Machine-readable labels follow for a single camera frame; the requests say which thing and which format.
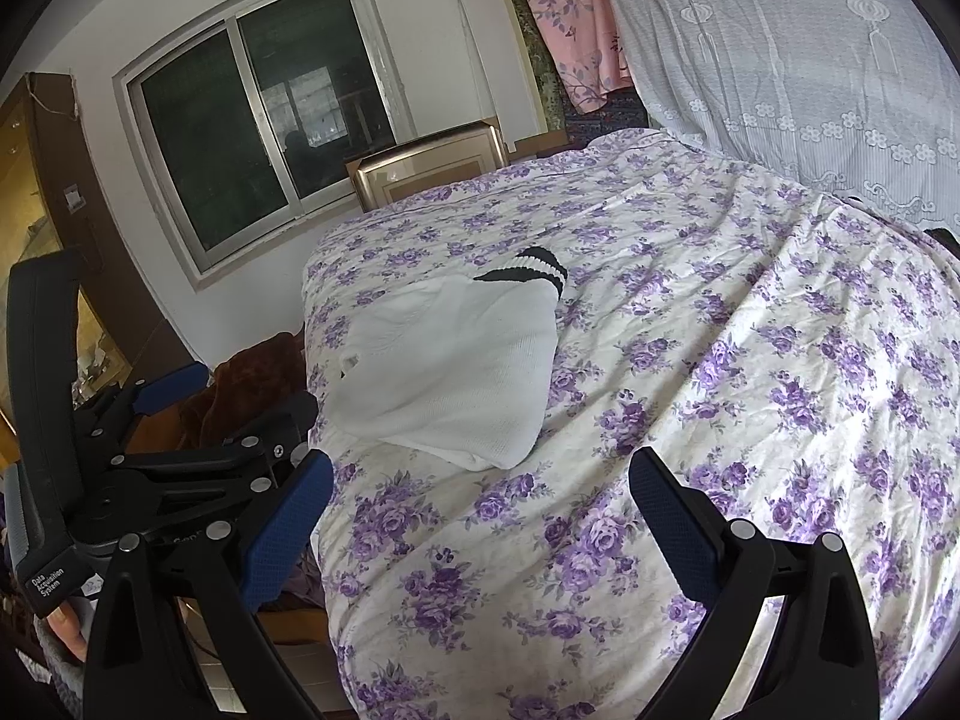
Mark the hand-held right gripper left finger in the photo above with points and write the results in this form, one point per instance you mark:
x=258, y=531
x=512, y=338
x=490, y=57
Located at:
x=289, y=532

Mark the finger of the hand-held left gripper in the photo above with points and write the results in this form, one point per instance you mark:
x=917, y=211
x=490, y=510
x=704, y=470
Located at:
x=176, y=382
x=277, y=424

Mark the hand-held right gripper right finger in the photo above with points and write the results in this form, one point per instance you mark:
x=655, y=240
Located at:
x=675, y=525

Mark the white sweater with black trim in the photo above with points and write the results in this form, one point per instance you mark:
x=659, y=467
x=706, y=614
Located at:
x=450, y=375

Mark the person's left hand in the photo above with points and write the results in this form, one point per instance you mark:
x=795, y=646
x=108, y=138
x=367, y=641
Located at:
x=67, y=626

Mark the brown blanket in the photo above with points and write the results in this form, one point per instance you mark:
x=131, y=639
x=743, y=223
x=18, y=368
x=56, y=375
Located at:
x=255, y=367

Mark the wooden cabinet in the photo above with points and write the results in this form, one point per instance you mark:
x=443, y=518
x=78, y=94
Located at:
x=135, y=315

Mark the purple floral bedsheet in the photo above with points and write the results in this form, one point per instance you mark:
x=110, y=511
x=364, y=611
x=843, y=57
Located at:
x=675, y=315

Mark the sliding glass window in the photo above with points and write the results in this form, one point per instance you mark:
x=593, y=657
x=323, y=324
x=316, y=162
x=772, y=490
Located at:
x=225, y=127

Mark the cardboard piece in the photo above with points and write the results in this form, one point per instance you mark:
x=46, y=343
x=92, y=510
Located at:
x=540, y=142

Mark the white board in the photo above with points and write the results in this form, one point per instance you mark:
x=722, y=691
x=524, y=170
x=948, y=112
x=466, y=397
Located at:
x=491, y=52

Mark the dark green patterned panel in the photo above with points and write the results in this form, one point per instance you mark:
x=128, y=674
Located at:
x=544, y=82

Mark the white lace cover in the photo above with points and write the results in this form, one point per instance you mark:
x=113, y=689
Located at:
x=787, y=52

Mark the pink floral cloth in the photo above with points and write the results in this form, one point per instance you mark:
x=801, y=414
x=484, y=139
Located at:
x=570, y=15

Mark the wooden bed frame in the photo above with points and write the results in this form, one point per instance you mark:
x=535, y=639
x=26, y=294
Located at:
x=296, y=624

